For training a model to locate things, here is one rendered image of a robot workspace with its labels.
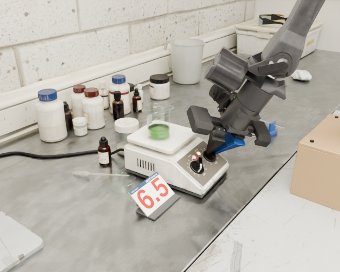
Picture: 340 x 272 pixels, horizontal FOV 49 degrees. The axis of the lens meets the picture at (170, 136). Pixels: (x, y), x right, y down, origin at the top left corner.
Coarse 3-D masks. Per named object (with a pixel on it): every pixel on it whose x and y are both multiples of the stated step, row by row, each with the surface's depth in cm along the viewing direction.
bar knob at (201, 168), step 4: (196, 160) 77; (200, 160) 76; (192, 164) 77; (196, 164) 77; (200, 164) 76; (192, 168) 76; (196, 168) 76; (200, 168) 75; (196, 172) 76; (200, 172) 76
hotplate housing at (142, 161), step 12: (132, 144) 82; (192, 144) 82; (132, 156) 81; (144, 156) 79; (156, 156) 78; (168, 156) 77; (180, 156) 77; (132, 168) 82; (144, 168) 80; (156, 168) 78; (168, 168) 76; (180, 168) 75; (168, 180) 78; (180, 180) 76; (192, 180) 75; (216, 180) 80; (192, 192) 76; (204, 192) 75
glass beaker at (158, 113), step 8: (152, 104) 80; (160, 104) 80; (168, 104) 79; (152, 112) 76; (160, 112) 76; (168, 112) 77; (152, 120) 77; (160, 120) 77; (168, 120) 78; (152, 128) 78; (160, 128) 77; (168, 128) 79; (152, 136) 78; (160, 136) 78; (168, 136) 79
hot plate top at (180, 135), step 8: (144, 128) 85; (176, 128) 85; (184, 128) 85; (128, 136) 81; (136, 136) 81; (144, 136) 81; (176, 136) 81; (184, 136) 81; (192, 136) 82; (136, 144) 80; (144, 144) 78; (152, 144) 78; (160, 144) 78; (168, 144) 78; (176, 144) 78; (184, 144) 79; (168, 152) 76
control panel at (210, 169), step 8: (200, 144) 83; (192, 152) 80; (200, 152) 81; (184, 160) 77; (192, 160) 78; (216, 160) 82; (224, 160) 83; (184, 168) 75; (208, 168) 78; (216, 168) 80; (192, 176) 75; (200, 176) 76; (208, 176) 77; (200, 184) 74
